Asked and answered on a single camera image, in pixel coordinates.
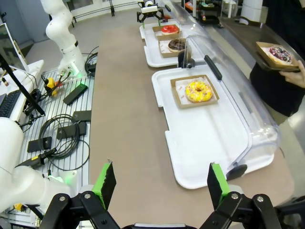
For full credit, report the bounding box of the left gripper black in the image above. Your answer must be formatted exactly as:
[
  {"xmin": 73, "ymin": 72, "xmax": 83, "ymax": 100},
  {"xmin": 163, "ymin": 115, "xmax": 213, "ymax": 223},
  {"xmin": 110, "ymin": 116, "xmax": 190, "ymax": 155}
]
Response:
[{"xmin": 136, "ymin": 6, "xmax": 165, "ymax": 30}]

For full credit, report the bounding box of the person's left hand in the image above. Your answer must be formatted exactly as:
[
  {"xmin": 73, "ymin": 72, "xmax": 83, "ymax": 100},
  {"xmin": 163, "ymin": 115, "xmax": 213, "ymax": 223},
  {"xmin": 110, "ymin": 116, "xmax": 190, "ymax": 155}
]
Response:
[{"xmin": 279, "ymin": 60, "xmax": 305, "ymax": 89}]

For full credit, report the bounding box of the white display tray base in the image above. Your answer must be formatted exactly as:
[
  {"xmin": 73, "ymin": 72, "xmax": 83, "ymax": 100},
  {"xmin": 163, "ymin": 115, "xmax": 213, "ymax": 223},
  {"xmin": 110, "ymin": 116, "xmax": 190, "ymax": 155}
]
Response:
[
  {"xmin": 139, "ymin": 22, "xmax": 192, "ymax": 68},
  {"xmin": 151, "ymin": 70, "xmax": 275, "ymax": 190}
]

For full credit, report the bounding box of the silver slotted mounting plate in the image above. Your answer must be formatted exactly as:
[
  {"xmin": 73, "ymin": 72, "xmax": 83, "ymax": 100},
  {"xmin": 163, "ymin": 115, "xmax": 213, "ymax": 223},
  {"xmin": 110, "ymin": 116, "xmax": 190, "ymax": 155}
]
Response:
[{"xmin": 7, "ymin": 63, "xmax": 97, "ymax": 223}]

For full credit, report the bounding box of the white printed paper liner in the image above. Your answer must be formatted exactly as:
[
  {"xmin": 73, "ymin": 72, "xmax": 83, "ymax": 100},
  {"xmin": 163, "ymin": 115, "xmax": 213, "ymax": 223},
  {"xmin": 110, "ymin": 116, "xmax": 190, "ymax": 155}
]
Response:
[
  {"xmin": 260, "ymin": 46, "xmax": 293, "ymax": 66},
  {"xmin": 175, "ymin": 77, "xmax": 216, "ymax": 106},
  {"xmin": 160, "ymin": 40, "xmax": 173, "ymax": 54}
]

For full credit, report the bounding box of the white side desk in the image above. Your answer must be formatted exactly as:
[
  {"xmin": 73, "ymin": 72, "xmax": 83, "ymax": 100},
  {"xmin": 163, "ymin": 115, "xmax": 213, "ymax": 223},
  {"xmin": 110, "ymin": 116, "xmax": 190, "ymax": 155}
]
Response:
[{"xmin": 0, "ymin": 59, "xmax": 45, "ymax": 101}]

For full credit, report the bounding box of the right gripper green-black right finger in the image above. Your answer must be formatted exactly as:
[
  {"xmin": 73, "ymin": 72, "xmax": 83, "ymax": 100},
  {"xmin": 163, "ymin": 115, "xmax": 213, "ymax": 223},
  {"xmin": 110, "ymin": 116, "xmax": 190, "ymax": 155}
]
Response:
[{"xmin": 199, "ymin": 162, "xmax": 282, "ymax": 229}]

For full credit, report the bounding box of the coiled black cable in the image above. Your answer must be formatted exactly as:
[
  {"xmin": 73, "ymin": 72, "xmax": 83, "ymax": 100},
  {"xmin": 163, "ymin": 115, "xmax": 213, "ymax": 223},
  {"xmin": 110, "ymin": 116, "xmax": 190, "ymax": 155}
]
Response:
[{"xmin": 38, "ymin": 114, "xmax": 91, "ymax": 171}]

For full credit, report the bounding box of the black slanted pole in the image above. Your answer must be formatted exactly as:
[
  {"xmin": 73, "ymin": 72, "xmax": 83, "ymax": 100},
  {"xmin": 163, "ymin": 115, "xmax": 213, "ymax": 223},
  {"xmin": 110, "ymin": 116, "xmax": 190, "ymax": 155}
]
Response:
[{"xmin": 0, "ymin": 53, "xmax": 46, "ymax": 117}]

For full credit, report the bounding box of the chocolate sprinkled donut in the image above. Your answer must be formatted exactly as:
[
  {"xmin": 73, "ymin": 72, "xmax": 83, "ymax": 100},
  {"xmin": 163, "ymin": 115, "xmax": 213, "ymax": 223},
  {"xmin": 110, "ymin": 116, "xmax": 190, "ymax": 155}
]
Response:
[{"xmin": 167, "ymin": 38, "xmax": 187, "ymax": 53}]

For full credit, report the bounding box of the computer monitor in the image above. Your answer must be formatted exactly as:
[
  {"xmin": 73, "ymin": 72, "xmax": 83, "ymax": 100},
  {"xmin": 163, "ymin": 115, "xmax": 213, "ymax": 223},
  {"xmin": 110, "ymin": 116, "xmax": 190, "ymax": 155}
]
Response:
[{"xmin": 0, "ymin": 22, "xmax": 30, "ymax": 73}]

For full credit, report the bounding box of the person in black shirt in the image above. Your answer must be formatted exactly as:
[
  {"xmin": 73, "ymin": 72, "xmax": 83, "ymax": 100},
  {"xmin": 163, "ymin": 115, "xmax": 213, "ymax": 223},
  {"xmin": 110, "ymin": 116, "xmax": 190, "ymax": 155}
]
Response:
[{"xmin": 248, "ymin": 0, "xmax": 305, "ymax": 118}]

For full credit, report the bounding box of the clear display lid black handle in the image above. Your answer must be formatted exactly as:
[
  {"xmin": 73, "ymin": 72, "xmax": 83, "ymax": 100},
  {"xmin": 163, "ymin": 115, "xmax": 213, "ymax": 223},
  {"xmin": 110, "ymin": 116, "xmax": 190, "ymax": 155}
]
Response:
[
  {"xmin": 158, "ymin": 0, "xmax": 211, "ymax": 46},
  {"xmin": 178, "ymin": 34, "xmax": 282, "ymax": 181}
]

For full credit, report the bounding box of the black cable bundle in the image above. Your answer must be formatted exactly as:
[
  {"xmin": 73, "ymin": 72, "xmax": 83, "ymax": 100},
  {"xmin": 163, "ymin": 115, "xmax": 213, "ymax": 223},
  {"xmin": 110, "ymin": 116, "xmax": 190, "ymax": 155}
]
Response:
[{"xmin": 83, "ymin": 45, "xmax": 100, "ymax": 78}]

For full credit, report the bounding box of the yellow sprinkled donut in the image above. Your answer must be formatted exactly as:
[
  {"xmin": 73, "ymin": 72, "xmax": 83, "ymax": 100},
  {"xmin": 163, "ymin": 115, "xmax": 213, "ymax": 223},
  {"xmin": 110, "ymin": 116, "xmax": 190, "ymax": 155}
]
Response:
[{"xmin": 185, "ymin": 80, "xmax": 214, "ymax": 104}]

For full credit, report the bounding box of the white cylindrical air purifier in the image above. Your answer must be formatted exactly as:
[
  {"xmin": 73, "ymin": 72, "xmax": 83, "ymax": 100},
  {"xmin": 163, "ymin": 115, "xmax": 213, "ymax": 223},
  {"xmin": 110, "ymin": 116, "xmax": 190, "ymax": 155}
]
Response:
[{"xmin": 240, "ymin": 0, "xmax": 264, "ymax": 25}]

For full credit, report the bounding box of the black flat box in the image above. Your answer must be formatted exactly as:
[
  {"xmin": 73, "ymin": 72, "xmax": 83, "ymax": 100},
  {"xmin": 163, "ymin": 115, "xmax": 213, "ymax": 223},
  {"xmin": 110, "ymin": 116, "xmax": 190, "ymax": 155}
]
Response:
[
  {"xmin": 27, "ymin": 136, "xmax": 53, "ymax": 154},
  {"xmin": 56, "ymin": 122, "xmax": 88, "ymax": 140},
  {"xmin": 72, "ymin": 110, "xmax": 92, "ymax": 124},
  {"xmin": 62, "ymin": 83, "xmax": 89, "ymax": 106}
]

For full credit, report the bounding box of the dark brown serving tray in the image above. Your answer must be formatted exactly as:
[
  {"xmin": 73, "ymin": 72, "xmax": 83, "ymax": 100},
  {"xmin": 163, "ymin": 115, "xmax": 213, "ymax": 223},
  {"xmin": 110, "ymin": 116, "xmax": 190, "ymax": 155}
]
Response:
[{"xmin": 219, "ymin": 16, "xmax": 302, "ymax": 73}]

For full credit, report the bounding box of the kraft paper donut box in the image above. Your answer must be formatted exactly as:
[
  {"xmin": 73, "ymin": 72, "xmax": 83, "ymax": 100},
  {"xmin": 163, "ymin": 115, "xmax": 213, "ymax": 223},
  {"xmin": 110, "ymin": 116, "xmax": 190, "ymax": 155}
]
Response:
[
  {"xmin": 152, "ymin": 23, "xmax": 183, "ymax": 42},
  {"xmin": 158, "ymin": 37, "xmax": 192, "ymax": 59},
  {"xmin": 170, "ymin": 74, "xmax": 220, "ymax": 110},
  {"xmin": 255, "ymin": 42, "xmax": 301, "ymax": 70}
]

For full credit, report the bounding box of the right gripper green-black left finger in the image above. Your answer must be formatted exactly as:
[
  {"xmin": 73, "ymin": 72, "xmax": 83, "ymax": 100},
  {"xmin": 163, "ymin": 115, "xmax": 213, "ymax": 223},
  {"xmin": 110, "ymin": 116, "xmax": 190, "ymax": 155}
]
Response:
[{"xmin": 42, "ymin": 161, "xmax": 125, "ymax": 229}]

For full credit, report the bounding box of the black keyboard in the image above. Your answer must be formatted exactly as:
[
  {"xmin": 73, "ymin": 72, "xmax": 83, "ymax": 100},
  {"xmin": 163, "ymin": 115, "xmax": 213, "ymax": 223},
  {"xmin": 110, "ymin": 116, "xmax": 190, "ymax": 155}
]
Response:
[{"xmin": 0, "ymin": 89, "xmax": 23, "ymax": 119}]

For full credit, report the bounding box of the red glazed donut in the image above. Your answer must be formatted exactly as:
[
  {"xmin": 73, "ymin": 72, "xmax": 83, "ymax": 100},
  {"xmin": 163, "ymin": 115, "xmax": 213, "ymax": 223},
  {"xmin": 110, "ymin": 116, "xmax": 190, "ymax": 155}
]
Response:
[{"xmin": 161, "ymin": 24, "xmax": 180, "ymax": 36}]

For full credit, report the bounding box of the purple glazed sprinkled donut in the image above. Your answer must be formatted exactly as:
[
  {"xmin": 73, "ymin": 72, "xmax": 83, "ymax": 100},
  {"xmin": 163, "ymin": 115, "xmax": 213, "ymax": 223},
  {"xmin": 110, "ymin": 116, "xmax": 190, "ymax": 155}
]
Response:
[{"xmin": 268, "ymin": 45, "xmax": 293, "ymax": 64}]

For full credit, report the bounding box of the black plug with yellow label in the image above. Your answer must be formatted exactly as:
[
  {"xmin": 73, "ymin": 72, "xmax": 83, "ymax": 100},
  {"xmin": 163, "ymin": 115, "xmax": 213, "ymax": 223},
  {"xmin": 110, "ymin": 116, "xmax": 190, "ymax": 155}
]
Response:
[{"xmin": 15, "ymin": 147, "xmax": 58, "ymax": 168}]

